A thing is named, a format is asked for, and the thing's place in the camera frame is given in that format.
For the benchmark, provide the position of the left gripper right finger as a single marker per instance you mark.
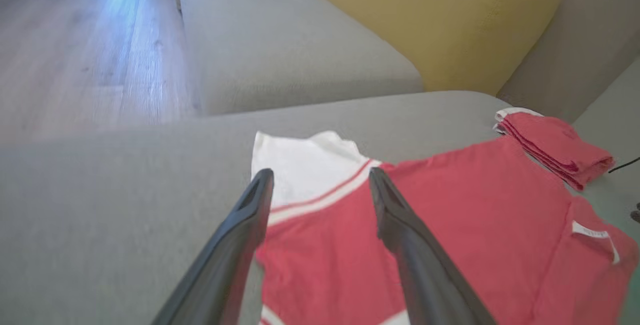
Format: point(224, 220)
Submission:
point(425, 275)

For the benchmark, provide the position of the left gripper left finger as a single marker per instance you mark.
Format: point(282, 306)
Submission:
point(225, 260)

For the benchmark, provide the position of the red shirt white sleeves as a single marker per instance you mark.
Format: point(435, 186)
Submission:
point(475, 215)

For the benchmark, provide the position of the red shorts white trim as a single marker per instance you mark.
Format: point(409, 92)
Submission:
point(555, 140)

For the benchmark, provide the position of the yellow sofa back cushion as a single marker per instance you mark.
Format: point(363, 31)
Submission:
point(425, 25)

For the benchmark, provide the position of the grey-brown sofa backrest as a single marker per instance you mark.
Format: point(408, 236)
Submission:
point(590, 40)

